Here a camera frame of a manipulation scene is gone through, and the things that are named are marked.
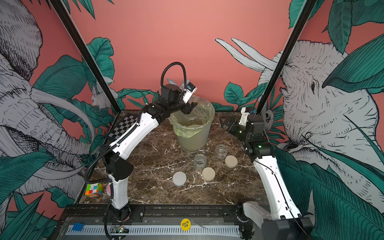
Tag black white checkerboard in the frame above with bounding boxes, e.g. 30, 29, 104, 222
107, 115, 137, 142

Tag white bin with green bag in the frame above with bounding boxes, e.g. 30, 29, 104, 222
169, 96, 215, 152

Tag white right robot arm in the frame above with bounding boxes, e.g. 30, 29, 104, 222
220, 113, 313, 240

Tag round patterned jar lid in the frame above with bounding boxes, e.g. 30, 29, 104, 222
172, 172, 187, 187

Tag blue tape piece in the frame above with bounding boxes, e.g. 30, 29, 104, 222
72, 223, 85, 232

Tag rice jar with beige lid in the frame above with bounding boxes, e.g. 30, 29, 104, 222
215, 144, 228, 160

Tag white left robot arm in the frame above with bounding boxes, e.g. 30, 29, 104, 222
85, 83, 198, 222

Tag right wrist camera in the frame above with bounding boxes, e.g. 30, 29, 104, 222
239, 107, 252, 126

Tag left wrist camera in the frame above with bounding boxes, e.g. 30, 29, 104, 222
182, 82, 197, 104

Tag jar with patterned lid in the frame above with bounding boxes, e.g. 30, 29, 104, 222
185, 105, 200, 120

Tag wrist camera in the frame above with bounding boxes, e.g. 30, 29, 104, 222
239, 107, 252, 126
182, 82, 197, 104

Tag colourful puzzle cube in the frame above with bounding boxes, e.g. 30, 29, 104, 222
85, 183, 103, 197

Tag yellow round sticker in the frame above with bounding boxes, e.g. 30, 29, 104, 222
180, 219, 192, 232

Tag small green circuit board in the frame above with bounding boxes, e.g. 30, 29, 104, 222
112, 226, 130, 234

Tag white slotted cable duct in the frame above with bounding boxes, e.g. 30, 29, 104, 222
65, 225, 240, 237

